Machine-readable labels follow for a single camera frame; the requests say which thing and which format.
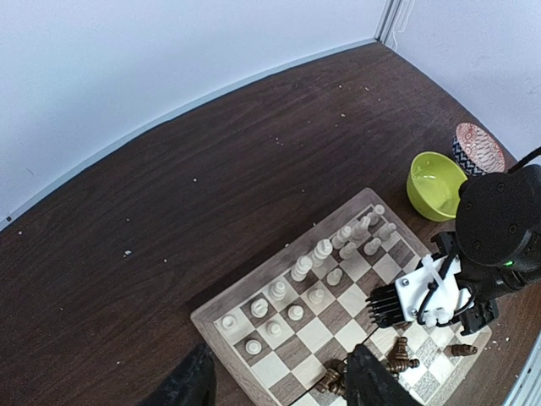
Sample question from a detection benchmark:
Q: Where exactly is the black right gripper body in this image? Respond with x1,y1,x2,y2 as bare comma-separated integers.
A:
437,255,499,337

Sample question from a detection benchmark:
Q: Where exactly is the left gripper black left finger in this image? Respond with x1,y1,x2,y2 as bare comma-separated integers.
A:
139,343,216,406

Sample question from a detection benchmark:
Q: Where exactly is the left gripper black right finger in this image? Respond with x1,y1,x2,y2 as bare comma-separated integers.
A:
344,344,420,406

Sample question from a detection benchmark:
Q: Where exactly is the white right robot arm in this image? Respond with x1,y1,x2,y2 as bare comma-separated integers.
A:
432,149,540,336

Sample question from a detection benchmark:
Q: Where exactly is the pile of dark chess pieces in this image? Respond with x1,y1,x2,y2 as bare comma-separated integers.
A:
315,337,420,405

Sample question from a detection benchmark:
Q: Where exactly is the wooden chess board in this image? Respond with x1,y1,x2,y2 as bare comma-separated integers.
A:
191,189,492,405

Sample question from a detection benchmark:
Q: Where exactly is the row of white chess pieces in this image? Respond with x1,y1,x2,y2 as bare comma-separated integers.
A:
215,217,416,367

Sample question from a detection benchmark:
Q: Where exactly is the lime green bowl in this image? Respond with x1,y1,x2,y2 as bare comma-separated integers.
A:
407,151,467,222

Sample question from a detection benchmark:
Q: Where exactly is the red patterned bowl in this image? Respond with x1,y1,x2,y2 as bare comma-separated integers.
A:
452,123,505,177

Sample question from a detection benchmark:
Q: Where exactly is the right aluminium corner post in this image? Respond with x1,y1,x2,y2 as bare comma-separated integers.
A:
374,0,416,51

